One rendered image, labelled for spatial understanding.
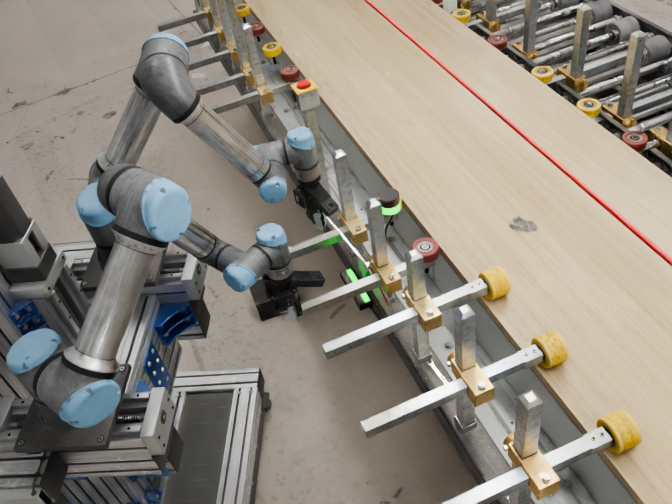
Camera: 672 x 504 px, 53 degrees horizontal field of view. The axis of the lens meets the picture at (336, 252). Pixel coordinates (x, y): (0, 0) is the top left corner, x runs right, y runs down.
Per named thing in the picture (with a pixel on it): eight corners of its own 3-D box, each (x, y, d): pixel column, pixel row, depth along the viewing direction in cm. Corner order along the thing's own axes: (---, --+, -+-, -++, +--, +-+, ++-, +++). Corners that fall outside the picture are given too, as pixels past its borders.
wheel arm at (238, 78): (192, 100, 303) (189, 92, 300) (190, 97, 305) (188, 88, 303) (282, 71, 311) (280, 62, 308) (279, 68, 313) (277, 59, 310)
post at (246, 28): (267, 127, 302) (242, 27, 269) (265, 123, 304) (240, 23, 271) (274, 124, 303) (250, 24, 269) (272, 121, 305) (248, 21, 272)
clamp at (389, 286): (387, 295, 198) (386, 284, 194) (369, 267, 207) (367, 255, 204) (404, 288, 199) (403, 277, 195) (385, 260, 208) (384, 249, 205)
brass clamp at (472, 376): (473, 408, 156) (473, 396, 152) (445, 366, 165) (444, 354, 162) (496, 398, 157) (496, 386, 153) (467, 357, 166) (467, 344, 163)
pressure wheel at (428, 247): (421, 284, 202) (419, 258, 194) (409, 268, 208) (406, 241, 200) (444, 275, 204) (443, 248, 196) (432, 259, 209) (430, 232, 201)
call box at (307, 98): (301, 114, 215) (297, 93, 209) (294, 104, 220) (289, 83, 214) (321, 107, 216) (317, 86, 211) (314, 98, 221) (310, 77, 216)
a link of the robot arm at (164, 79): (160, 67, 151) (299, 190, 180) (162, 45, 159) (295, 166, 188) (125, 98, 155) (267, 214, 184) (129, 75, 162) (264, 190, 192)
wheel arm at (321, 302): (303, 320, 195) (300, 310, 193) (299, 312, 198) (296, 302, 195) (436, 266, 203) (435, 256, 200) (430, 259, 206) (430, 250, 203)
